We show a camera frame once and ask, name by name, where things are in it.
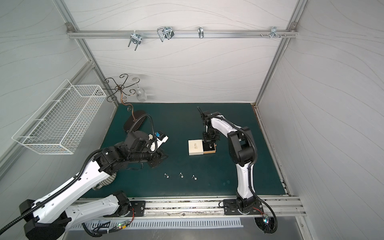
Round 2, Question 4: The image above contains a cream drawer jewelry box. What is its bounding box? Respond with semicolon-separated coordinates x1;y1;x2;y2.
188;140;217;156

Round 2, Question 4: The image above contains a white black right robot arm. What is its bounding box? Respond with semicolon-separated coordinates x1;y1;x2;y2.
198;108;278;234

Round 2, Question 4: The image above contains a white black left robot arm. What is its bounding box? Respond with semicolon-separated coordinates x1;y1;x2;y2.
1;131;168;240

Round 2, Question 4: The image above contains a black metal jewelry stand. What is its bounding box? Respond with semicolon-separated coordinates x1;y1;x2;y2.
103;74;146;132

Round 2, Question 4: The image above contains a green table mat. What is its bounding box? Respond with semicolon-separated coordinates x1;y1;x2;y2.
85;103;285;198

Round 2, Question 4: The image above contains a green striped mug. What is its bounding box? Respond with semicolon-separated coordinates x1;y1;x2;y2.
92;173;117;191

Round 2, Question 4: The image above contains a clear glass cup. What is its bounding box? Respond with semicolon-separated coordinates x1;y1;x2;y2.
132;77;148;102

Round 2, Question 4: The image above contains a metal clamp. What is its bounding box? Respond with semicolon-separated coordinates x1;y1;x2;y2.
157;27;175;42
260;27;287;39
128;32;142;51
198;27;204;39

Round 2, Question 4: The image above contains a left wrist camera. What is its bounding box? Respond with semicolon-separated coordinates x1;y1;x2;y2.
150;131;169;152

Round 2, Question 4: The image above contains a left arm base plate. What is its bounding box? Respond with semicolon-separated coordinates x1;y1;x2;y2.
103;201;146;218

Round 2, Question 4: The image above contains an aluminium front rail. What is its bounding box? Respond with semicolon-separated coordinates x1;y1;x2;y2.
130;195;307;219

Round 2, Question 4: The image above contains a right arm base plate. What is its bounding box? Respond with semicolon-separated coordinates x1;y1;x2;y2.
218;199;265;216

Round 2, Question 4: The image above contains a white wire basket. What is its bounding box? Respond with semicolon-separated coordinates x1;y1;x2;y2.
12;80;107;155

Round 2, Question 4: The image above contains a white vented cable duct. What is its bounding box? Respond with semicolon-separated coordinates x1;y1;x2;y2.
85;218;244;231

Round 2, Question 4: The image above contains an aluminium crossbar rail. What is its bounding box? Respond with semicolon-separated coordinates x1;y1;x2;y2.
67;29;299;39

